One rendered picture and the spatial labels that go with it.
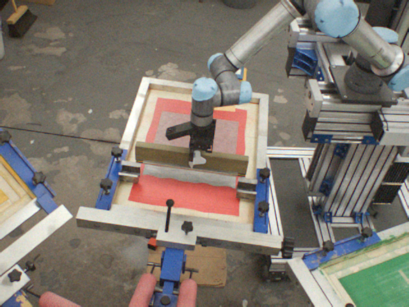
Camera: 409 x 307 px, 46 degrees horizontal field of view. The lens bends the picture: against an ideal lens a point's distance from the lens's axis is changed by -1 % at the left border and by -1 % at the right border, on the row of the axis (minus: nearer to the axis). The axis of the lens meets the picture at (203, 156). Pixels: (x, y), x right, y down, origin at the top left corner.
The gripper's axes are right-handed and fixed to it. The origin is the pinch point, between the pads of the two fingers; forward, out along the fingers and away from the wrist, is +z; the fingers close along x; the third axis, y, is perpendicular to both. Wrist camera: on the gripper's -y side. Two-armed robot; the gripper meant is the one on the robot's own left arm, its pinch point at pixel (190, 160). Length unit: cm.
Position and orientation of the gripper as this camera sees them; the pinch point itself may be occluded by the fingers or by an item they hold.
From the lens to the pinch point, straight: 177.2
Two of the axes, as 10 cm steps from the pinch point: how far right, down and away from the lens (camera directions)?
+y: 9.9, 1.4, -0.2
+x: 1.1, -7.1, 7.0
